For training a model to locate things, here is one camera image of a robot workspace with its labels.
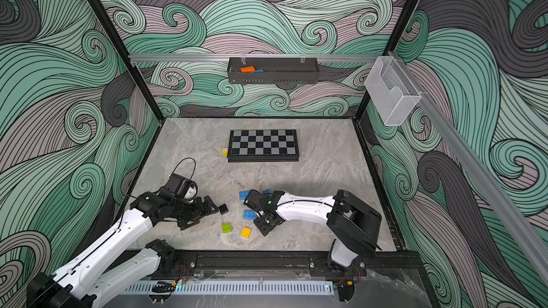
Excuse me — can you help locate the aluminium rail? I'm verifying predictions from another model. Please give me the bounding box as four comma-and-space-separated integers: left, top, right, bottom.
388, 51, 547, 284
128, 53, 378, 64

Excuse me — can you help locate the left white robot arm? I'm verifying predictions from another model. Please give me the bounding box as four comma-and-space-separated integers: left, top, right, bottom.
27, 192, 219, 307

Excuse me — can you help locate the black lego brick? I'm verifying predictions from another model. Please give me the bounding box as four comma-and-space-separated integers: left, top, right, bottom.
218, 204, 228, 215

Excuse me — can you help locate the white slotted cable duct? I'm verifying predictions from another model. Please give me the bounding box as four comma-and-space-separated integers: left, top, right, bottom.
122, 279, 335, 297

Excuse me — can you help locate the aluminium rail back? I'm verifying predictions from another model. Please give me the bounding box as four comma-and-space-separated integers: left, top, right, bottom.
128, 53, 378, 64

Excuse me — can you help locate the clear plastic wall holder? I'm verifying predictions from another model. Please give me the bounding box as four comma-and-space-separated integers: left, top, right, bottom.
365, 56, 422, 126

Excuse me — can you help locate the aluminium rail right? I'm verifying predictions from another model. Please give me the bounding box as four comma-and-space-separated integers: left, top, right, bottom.
388, 51, 547, 284

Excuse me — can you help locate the green lego brick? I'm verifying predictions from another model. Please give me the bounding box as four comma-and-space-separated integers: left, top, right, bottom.
221, 222, 233, 234

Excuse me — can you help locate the yellow lego brick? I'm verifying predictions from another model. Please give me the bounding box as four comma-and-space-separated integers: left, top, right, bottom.
240, 226, 252, 239

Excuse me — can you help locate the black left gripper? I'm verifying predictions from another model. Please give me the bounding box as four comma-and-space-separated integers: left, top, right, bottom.
170, 194, 220, 228

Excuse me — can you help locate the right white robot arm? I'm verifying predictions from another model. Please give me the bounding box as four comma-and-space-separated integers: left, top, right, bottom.
243, 190, 382, 277

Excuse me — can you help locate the black corner frame post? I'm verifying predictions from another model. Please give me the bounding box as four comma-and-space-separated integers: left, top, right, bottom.
87, 0, 166, 125
352, 0, 435, 121

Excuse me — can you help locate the black chessboard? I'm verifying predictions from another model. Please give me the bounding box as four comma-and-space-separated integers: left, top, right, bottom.
227, 129, 300, 163

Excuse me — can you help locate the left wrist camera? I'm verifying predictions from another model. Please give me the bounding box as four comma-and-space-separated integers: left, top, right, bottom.
165, 173, 198, 203

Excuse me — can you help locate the black corner frame post right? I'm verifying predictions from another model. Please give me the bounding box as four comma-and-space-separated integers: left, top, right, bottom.
352, 0, 435, 121

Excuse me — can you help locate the black wall tray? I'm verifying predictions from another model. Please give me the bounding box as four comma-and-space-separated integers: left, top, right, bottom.
227, 58, 320, 88

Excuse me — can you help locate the black corner frame post left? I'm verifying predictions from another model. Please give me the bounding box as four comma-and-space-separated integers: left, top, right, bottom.
87, 0, 166, 125

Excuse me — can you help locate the blue long lego brick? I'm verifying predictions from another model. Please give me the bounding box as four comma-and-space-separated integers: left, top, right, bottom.
243, 210, 258, 220

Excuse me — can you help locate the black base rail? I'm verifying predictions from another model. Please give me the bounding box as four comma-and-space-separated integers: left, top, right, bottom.
159, 250, 426, 279

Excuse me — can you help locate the orange block in tray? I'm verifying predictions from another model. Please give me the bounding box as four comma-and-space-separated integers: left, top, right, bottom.
240, 66, 255, 73

